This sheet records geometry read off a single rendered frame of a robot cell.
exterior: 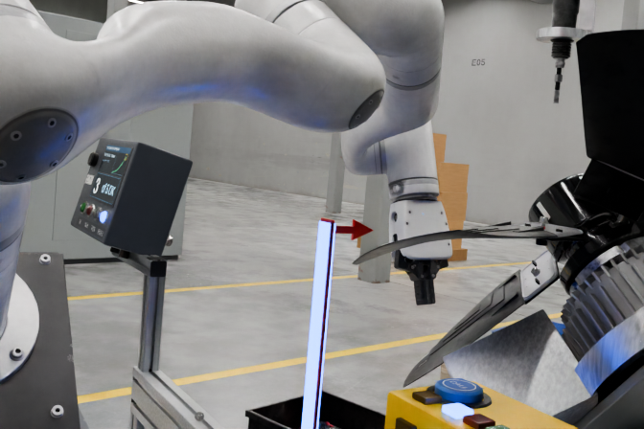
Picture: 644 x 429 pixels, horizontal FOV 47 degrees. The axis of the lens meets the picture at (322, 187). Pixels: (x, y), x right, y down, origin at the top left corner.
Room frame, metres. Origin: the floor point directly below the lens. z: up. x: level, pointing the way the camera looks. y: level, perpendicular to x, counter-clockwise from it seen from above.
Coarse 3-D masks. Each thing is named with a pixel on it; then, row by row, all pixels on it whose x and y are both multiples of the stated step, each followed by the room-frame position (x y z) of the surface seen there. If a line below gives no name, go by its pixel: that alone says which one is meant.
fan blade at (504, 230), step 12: (480, 228) 0.98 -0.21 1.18; (492, 228) 0.97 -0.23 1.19; (504, 228) 0.97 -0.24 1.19; (516, 228) 0.97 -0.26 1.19; (528, 228) 0.96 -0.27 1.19; (540, 228) 0.97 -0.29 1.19; (408, 240) 0.86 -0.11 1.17; (420, 240) 0.87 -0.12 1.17; (432, 240) 0.90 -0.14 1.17; (372, 252) 0.93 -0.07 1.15; (384, 252) 0.97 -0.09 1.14
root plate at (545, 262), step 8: (544, 256) 1.12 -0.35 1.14; (528, 264) 1.14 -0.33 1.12; (544, 264) 1.10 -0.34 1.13; (552, 264) 1.08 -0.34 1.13; (520, 272) 1.15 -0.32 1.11; (528, 272) 1.13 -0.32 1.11; (544, 272) 1.08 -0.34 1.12; (552, 272) 1.06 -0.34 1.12; (528, 280) 1.11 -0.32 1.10; (544, 280) 1.07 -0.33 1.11; (552, 280) 1.05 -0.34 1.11; (528, 288) 1.09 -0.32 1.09; (536, 288) 1.06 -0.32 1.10; (528, 296) 1.07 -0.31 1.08
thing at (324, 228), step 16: (320, 224) 0.84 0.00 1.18; (320, 240) 0.84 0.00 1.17; (320, 256) 0.83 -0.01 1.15; (320, 272) 0.83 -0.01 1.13; (320, 288) 0.83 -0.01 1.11; (320, 304) 0.83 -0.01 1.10; (320, 320) 0.83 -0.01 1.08; (320, 336) 0.83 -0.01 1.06; (304, 400) 0.84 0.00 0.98; (304, 416) 0.84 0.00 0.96
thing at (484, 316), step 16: (496, 288) 1.17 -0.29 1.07; (512, 288) 1.12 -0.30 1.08; (480, 304) 1.17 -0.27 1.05; (496, 304) 1.11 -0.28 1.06; (512, 304) 1.08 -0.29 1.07; (464, 320) 1.17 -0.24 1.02; (480, 320) 1.12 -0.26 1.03; (496, 320) 1.08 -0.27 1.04; (448, 336) 1.17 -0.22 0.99; (464, 336) 1.11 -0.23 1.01; (480, 336) 1.08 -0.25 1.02; (432, 352) 1.16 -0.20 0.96; (448, 352) 1.10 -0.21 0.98; (416, 368) 1.16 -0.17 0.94; (432, 368) 1.09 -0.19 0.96
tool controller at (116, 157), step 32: (96, 160) 1.47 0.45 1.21; (128, 160) 1.31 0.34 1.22; (160, 160) 1.32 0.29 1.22; (128, 192) 1.29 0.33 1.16; (160, 192) 1.32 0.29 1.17; (96, 224) 1.34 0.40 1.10; (128, 224) 1.30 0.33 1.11; (160, 224) 1.33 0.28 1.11; (128, 256) 1.37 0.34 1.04; (160, 256) 1.33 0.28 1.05
